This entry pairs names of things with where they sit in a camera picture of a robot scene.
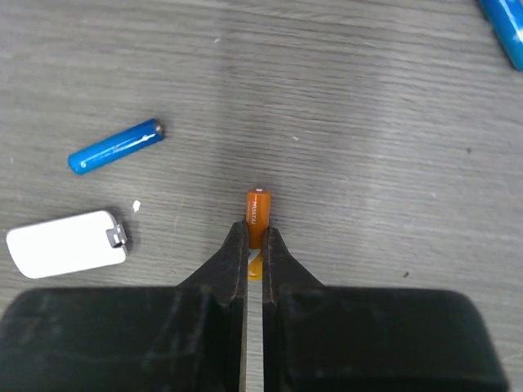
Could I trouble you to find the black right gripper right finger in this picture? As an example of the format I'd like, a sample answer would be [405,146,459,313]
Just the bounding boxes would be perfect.
[262,228,509,391]

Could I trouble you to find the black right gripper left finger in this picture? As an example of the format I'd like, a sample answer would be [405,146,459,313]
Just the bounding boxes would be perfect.
[1,221,248,391]

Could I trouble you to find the white battery cover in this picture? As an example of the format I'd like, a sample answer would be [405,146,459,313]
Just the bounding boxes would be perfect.
[6,210,127,279]

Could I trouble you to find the orange AAA battery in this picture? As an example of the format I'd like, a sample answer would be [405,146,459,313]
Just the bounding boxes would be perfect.
[245,188,271,281]

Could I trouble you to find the blue battery near remote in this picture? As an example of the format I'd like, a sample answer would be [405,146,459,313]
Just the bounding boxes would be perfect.
[68,118,165,176]

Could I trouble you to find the blue battery with white mark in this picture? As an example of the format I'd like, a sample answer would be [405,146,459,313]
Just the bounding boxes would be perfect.
[478,0,523,72]

